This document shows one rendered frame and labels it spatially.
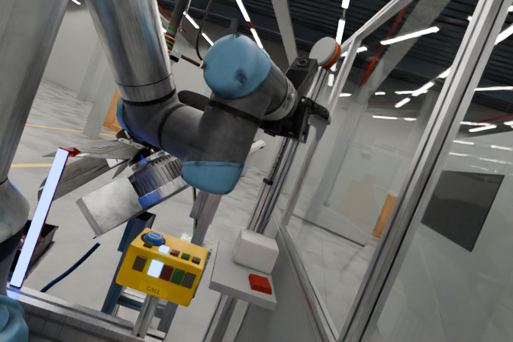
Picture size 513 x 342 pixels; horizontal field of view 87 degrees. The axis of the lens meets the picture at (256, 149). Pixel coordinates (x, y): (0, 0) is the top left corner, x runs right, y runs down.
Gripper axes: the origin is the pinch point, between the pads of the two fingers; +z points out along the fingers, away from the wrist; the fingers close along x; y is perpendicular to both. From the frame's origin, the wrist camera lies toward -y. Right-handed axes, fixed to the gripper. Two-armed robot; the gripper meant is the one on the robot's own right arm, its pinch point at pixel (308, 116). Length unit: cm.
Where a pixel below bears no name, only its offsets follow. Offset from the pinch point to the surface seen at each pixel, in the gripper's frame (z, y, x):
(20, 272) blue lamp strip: -25, 50, -48
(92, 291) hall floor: 70, 128, -137
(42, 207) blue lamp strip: -25, 34, -46
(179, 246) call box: -9.1, 36.1, -19.2
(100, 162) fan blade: 4, 28, -72
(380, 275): 1.8, 28.7, 21.8
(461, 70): 1.9, -14.1, 26.8
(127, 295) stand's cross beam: 24, 80, -63
